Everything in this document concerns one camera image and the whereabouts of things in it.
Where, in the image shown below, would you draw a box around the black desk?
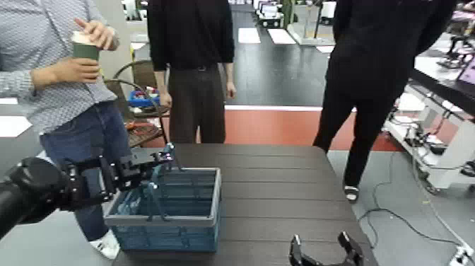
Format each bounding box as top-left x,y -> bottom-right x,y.
409,33 -> 475,117

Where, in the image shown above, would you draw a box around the person all in black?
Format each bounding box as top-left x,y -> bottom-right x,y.
311,0 -> 458,204

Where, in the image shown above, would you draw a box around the monitor with pink screen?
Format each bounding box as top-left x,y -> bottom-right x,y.
456,54 -> 475,87

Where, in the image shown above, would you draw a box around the rattan chair dark frame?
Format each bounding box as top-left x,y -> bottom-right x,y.
103,59 -> 172,149

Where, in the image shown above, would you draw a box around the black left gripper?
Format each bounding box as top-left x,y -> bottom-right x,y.
59,142 -> 176,211

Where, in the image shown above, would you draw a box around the white machine with black parts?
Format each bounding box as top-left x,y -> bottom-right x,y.
255,1 -> 284,28

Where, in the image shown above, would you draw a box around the large green potted plant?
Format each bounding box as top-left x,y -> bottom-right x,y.
281,0 -> 298,28

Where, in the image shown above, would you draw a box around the black floor cable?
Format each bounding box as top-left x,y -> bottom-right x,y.
357,149 -> 463,249

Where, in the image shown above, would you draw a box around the orange cable bundle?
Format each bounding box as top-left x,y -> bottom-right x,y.
125,119 -> 161,139

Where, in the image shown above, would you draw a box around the teal folding crate grey rim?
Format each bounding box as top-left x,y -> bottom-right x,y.
103,144 -> 223,254

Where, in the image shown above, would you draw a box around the green paper cup white lid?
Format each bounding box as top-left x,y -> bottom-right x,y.
70,30 -> 101,62

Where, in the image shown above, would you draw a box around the person black shirt brown trousers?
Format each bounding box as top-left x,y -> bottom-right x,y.
146,0 -> 238,146

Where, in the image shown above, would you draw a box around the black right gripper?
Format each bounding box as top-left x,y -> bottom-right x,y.
288,230 -> 365,266

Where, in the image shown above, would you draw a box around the blue plastic item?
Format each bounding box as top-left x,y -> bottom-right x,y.
127,88 -> 162,109

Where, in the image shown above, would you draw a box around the person patterned grey shirt jeans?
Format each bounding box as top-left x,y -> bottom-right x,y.
0,0 -> 133,261

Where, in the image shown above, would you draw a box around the white power strip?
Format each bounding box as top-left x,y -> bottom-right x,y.
448,244 -> 475,266

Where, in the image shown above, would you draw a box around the white equipment rack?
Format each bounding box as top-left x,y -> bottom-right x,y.
382,86 -> 475,197

